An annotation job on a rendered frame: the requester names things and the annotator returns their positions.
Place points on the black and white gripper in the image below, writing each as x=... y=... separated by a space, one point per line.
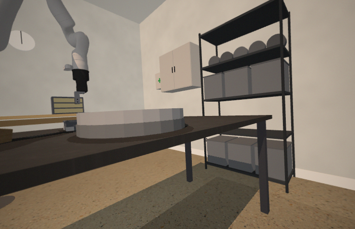
x=80 y=75

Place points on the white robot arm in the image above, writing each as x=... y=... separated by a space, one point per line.
x=78 y=40

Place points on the grey two-compartment bin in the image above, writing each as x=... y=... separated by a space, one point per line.
x=70 y=125

